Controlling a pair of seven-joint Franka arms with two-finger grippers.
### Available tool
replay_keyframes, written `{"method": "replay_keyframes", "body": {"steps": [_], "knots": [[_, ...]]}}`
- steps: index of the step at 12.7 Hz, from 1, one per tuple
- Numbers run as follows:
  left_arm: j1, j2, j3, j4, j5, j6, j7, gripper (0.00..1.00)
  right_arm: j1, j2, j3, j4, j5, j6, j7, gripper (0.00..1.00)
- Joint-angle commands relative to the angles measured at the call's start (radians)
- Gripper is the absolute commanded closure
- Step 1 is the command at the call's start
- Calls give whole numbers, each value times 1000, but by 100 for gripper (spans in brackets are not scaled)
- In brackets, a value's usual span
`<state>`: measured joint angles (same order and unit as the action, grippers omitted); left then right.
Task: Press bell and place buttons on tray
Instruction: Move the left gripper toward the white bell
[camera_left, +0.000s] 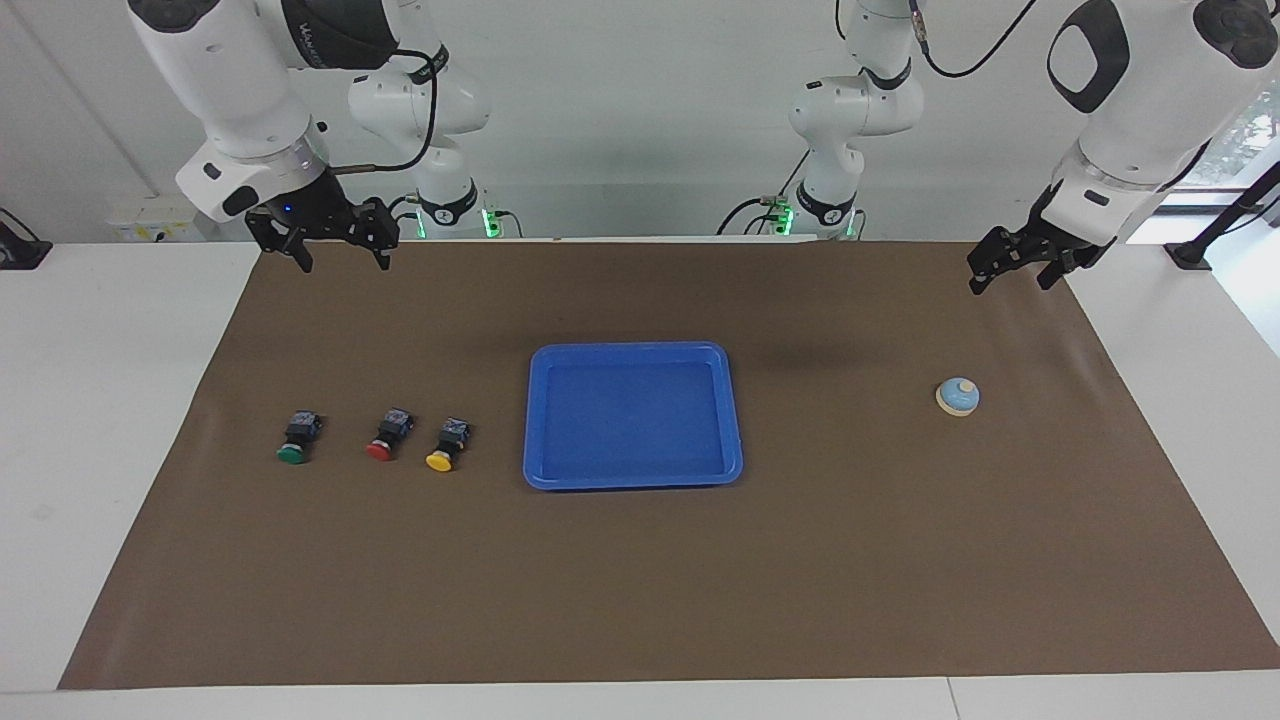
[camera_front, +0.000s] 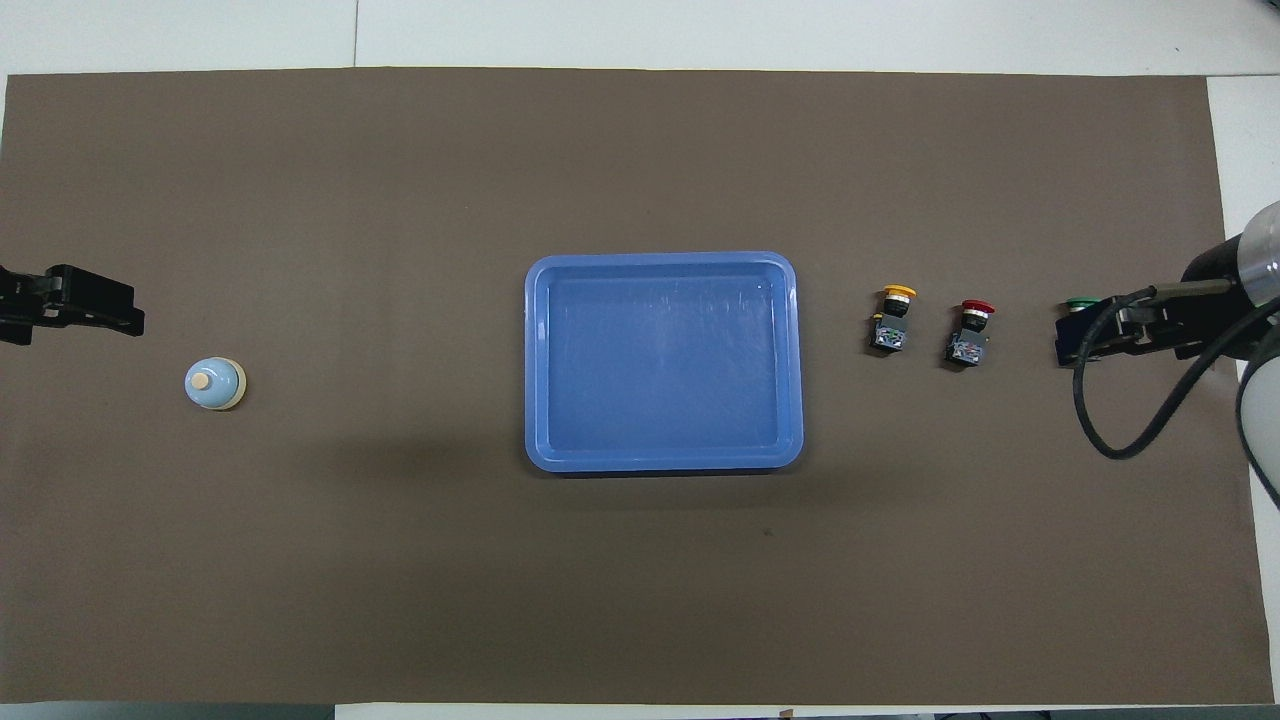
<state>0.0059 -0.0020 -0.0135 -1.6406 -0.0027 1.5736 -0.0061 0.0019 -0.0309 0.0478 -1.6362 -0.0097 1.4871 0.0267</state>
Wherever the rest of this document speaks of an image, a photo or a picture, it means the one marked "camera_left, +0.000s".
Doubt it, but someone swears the red push button switch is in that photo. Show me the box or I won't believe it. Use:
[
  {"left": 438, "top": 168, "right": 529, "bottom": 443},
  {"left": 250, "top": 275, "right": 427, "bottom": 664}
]
[{"left": 366, "top": 408, "right": 415, "bottom": 462}]

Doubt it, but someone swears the green push button switch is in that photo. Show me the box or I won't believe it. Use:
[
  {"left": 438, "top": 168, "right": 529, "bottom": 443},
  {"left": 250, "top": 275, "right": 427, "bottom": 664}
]
[{"left": 277, "top": 410, "right": 323, "bottom": 466}]

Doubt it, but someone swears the yellow push button switch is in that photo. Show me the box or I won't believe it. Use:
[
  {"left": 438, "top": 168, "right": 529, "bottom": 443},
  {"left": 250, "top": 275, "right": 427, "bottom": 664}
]
[{"left": 426, "top": 418, "right": 473, "bottom": 473}]

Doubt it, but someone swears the light blue desk bell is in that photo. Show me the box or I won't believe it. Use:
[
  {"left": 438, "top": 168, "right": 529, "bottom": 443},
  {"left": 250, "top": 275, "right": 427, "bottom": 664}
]
[{"left": 936, "top": 377, "right": 981, "bottom": 418}]

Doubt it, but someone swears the blue plastic tray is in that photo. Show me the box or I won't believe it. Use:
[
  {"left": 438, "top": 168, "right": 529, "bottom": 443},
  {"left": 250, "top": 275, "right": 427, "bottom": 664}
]
[{"left": 523, "top": 342, "right": 744, "bottom": 491}]

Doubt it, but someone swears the white power socket box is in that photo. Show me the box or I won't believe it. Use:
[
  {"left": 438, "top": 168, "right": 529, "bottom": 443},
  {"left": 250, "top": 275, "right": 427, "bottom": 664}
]
[{"left": 108, "top": 195, "right": 216, "bottom": 243}]

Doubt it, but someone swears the window with green foliage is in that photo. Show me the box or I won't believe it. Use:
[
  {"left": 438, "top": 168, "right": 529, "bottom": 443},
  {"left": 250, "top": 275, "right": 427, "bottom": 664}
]
[{"left": 1165, "top": 85, "right": 1280, "bottom": 211}]

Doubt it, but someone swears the brown table mat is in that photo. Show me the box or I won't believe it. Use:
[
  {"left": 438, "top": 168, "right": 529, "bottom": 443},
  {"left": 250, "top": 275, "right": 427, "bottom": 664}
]
[{"left": 58, "top": 240, "right": 1280, "bottom": 691}]

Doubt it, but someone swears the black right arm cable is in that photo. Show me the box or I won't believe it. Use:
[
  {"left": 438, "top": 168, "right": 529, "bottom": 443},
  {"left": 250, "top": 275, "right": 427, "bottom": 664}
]
[{"left": 330, "top": 45, "right": 449, "bottom": 176}]

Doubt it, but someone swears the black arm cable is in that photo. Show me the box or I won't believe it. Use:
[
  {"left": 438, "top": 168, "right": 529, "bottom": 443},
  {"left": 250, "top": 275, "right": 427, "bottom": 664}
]
[
  {"left": 905, "top": 0, "right": 1041, "bottom": 79},
  {"left": 330, "top": 45, "right": 449, "bottom": 176}
]

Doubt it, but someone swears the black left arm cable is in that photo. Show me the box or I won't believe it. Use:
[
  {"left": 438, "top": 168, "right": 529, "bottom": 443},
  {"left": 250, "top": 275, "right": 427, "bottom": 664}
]
[{"left": 905, "top": 0, "right": 1041, "bottom": 79}]

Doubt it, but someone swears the black table clamp mount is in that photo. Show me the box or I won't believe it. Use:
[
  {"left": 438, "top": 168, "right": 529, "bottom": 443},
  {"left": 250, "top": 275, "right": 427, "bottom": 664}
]
[{"left": 0, "top": 208, "right": 53, "bottom": 271}]

